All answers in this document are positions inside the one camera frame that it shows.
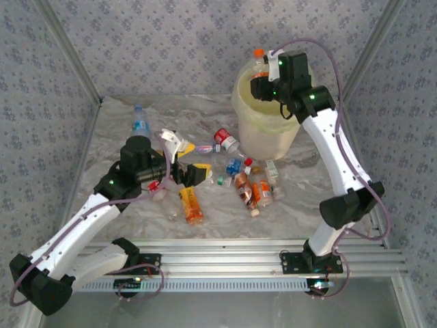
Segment clear bottle purple label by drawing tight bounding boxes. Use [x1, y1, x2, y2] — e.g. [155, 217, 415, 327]
[194, 142, 222, 155]

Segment orange label bottle orange cap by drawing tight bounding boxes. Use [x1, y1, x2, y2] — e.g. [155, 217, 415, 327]
[251, 48, 272, 80]

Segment water bottle blue label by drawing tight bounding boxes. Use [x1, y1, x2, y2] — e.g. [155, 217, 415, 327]
[131, 104, 153, 139]

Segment orange juice bottle yellow cap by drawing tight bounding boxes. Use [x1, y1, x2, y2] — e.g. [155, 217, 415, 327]
[178, 187, 205, 226]

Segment red label bottle white cap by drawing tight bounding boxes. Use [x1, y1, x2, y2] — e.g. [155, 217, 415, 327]
[213, 128, 240, 154]

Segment blue label bottle red cap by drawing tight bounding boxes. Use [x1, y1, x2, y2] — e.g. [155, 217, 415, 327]
[211, 156, 253, 176]

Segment small clear bottle red label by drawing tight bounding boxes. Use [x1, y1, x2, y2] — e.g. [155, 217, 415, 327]
[147, 180, 168, 202]

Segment brown cola bottle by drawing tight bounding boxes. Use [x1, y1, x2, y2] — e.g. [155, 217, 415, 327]
[234, 172, 261, 218]

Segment wide orange label bottle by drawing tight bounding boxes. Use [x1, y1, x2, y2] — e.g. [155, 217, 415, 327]
[257, 180, 274, 207]

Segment cream plastic bin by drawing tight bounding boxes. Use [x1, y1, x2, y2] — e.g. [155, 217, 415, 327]
[231, 59, 310, 161]

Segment black controller board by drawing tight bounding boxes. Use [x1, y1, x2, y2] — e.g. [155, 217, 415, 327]
[113, 277, 143, 299]
[305, 278, 335, 297]

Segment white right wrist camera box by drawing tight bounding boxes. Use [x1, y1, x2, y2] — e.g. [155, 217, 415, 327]
[267, 49, 285, 82]

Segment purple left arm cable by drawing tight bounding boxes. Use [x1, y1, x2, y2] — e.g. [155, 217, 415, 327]
[8, 131, 165, 307]

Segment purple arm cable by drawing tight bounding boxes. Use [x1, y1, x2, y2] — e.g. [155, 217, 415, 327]
[8, 131, 165, 307]
[271, 38, 392, 301]

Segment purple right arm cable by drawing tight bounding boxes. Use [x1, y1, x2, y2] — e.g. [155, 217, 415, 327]
[271, 38, 392, 301]

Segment aluminium side rail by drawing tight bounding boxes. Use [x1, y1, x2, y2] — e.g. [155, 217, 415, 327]
[337, 97, 392, 249]
[59, 97, 103, 226]

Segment aluminium corner post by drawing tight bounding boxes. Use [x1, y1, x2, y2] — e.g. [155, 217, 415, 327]
[337, 0, 407, 103]
[33, 0, 103, 105]

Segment aluminium frame rails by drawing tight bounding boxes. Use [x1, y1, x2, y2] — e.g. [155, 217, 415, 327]
[71, 238, 409, 278]

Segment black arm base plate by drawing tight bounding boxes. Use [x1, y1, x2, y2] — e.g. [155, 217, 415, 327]
[279, 251, 344, 275]
[112, 253, 162, 276]

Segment white slotted cable duct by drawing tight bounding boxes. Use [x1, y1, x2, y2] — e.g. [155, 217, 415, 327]
[73, 278, 334, 293]

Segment aluminium frame leg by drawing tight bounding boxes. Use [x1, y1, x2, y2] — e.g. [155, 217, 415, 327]
[392, 276, 424, 328]

